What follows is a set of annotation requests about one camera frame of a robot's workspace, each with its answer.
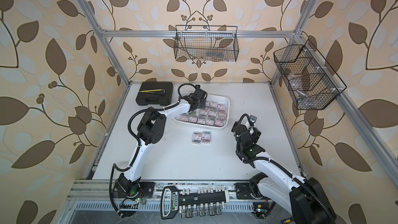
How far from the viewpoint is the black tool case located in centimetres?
106

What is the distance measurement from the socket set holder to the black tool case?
0.53 m

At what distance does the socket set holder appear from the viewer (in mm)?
693
